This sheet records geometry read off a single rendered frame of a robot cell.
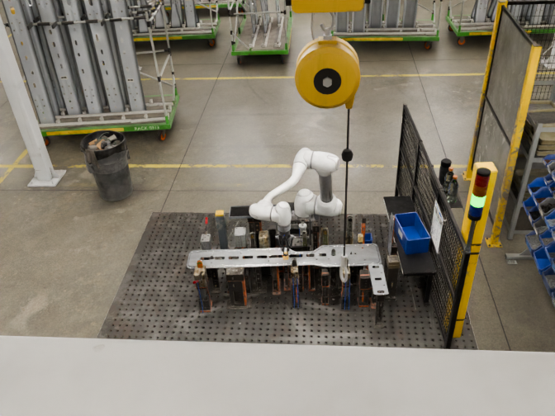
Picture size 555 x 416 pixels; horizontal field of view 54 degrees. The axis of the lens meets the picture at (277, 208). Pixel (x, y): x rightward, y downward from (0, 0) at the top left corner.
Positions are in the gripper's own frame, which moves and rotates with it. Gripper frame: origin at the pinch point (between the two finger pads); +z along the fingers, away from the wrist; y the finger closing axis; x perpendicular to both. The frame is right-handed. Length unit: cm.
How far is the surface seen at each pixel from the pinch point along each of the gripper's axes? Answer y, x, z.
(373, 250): -63, -3, 4
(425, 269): -94, 22, 1
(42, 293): 234, -71, 105
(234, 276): 35.4, 21.1, 2.7
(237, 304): 36, 21, 31
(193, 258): 66, 0, 4
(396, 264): -75, 17, 1
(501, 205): -201, -121, 56
